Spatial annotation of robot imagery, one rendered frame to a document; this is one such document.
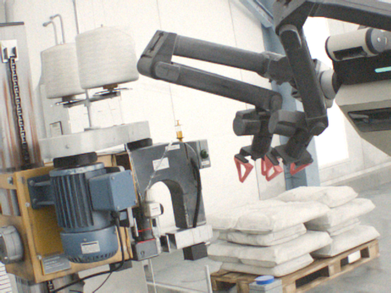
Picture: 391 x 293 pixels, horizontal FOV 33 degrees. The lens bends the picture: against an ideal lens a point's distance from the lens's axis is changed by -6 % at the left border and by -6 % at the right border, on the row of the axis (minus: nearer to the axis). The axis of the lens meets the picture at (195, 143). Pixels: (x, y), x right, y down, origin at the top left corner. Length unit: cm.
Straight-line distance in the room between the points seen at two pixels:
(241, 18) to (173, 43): 613
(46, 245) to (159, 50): 62
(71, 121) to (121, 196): 411
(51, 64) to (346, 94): 87
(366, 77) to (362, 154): 730
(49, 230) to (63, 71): 48
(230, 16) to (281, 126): 600
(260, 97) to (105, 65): 44
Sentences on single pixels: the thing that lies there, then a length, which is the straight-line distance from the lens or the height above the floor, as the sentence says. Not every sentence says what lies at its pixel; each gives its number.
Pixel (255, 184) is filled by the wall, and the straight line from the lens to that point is 772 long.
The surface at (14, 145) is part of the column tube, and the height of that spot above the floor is 141.
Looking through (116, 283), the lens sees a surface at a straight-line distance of 241.
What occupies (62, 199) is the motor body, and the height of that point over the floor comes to 126.
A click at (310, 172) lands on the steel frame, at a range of 783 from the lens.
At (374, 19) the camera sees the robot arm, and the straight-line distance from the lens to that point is 148.
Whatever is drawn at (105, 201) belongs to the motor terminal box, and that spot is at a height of 124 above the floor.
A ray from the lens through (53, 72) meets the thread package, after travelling 202.
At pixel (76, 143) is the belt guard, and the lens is 168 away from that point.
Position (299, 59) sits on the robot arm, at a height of 151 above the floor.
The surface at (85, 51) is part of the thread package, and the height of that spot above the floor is 163.
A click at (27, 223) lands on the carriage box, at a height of 120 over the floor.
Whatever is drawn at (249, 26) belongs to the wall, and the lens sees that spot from 790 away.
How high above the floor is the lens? 143
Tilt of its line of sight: 3 degrees down
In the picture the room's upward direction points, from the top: 9 degrees counter-clockwise
